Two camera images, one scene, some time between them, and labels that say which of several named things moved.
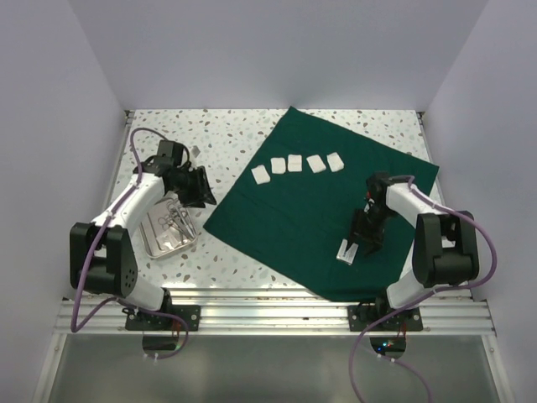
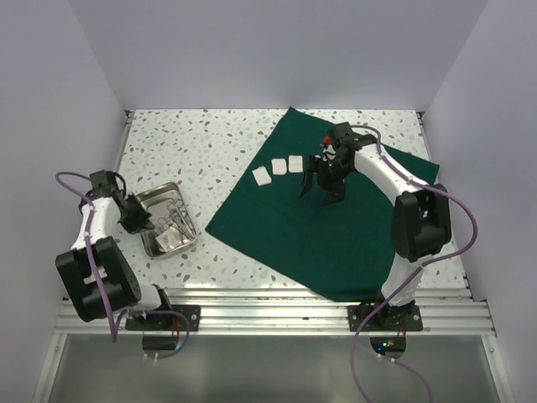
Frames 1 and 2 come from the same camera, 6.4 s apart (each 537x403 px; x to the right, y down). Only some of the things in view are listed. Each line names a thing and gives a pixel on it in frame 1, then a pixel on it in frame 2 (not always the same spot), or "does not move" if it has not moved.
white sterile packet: x=346 y=255 → x=168 y=240
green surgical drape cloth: x=296 y=198 does not move
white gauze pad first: x=260 y=175 does not move
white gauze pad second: x=278 y=165 does not move
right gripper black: x=375 y=238 → x=335 y=192
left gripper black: x=201 y=193 → x=141 y=219
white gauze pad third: x=294 y=163 does not move
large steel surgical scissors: x=182 y=214 does not move
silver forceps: x=188 y=221 does not move
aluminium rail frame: x=273 y=312 does not move
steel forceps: x=186 y=214 → x=175 y=207
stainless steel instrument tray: x=168 y=227 does not move
